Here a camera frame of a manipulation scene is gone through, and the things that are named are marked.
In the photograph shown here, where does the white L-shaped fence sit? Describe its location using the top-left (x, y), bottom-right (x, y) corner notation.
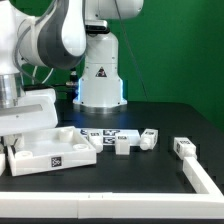
top-left (0, 157), bottom-right (224, 220)

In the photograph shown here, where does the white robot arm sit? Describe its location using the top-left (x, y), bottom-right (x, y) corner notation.
top-left (0, 0), bottom-right (144, 137)

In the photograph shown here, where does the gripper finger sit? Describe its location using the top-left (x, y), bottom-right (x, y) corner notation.
top-left (13, 134), bottom-right (24, 149)

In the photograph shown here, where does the white square tabletop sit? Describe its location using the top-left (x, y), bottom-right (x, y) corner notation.
top-left (7, 126), bottom-right (97, 176)

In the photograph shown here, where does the black camera on stand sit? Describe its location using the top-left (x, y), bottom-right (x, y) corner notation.
top-left (85, 20), bottom-right (110, 34)

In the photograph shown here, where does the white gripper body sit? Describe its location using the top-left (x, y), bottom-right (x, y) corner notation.
top-left (0, 88), bottom-right (58, 136)

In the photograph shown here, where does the white sheet with markers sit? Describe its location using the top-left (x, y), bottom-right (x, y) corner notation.
top-left (75, 127), bottom-right (142, 147)

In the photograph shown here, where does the black cable on table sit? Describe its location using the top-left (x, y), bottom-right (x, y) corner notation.
top-left (53, 81), bottom-right (81, 89)

